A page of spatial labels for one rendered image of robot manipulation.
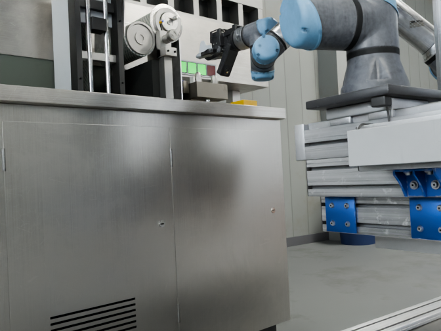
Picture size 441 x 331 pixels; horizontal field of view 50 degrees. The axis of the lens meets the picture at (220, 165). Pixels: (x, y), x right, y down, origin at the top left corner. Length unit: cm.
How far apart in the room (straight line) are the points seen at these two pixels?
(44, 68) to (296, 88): 295
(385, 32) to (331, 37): 12
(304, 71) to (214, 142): 311
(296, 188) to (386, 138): 354
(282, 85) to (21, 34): 286
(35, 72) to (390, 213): 140
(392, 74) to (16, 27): 139
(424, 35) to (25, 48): 140
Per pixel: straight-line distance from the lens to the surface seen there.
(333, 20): 106
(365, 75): 108
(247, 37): 158
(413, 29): 165
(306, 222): 450
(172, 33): 179
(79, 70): 152
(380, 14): 113
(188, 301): 155
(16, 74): 194
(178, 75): 190
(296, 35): 106
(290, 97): 444
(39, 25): 202
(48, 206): 129
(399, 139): 88
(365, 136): 92
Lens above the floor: 65
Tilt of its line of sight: 1 degrees up
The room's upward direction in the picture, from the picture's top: 3 degrees counter-clockwise
